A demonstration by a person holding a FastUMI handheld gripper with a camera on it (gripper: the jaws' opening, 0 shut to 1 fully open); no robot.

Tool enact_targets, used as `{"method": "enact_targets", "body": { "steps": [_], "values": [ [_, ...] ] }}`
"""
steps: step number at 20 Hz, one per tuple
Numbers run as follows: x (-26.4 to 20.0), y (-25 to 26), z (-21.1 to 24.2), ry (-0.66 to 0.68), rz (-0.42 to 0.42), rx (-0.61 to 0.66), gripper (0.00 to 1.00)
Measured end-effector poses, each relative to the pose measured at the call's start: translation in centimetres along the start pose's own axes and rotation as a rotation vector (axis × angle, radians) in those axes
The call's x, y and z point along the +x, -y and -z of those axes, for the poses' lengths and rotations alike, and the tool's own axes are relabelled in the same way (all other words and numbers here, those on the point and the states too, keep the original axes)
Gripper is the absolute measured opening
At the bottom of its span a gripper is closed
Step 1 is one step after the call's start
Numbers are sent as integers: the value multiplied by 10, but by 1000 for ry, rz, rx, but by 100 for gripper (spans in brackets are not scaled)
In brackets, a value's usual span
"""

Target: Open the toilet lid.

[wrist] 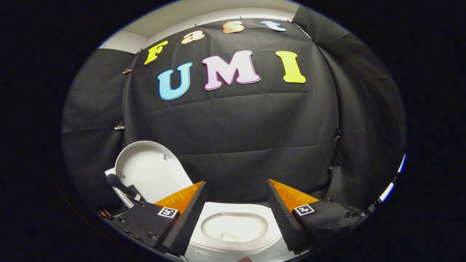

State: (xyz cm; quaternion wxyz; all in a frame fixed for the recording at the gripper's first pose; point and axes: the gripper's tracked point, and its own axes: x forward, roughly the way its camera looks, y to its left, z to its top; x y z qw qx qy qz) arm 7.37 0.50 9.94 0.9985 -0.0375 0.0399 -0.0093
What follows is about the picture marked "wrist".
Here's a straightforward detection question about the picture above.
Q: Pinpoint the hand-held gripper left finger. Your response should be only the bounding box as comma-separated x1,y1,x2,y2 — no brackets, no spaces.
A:
109,181,208,257

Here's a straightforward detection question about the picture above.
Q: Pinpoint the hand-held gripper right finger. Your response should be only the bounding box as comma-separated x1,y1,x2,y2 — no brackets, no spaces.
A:
266,178,364,254

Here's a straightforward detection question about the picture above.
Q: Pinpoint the white toilet lid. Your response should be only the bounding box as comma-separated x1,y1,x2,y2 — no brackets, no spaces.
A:
115,141,194,205

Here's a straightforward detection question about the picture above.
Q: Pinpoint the black round lid pull tab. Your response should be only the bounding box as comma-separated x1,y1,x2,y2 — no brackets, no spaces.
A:
107,174,142,202

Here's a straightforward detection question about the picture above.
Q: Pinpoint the white toilet bowl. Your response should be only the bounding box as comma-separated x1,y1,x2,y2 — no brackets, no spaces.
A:
185,213,292,262

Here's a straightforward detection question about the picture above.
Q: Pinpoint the white toilet tank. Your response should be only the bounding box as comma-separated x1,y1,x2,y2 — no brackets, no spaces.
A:
104,168,134,209

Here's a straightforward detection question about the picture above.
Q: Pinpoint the black backdrop cloth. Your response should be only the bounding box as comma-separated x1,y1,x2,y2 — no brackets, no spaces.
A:
61,5,407,219

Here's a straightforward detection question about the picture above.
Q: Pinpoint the black and white striped board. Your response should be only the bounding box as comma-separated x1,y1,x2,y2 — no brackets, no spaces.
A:
368,153,406,214

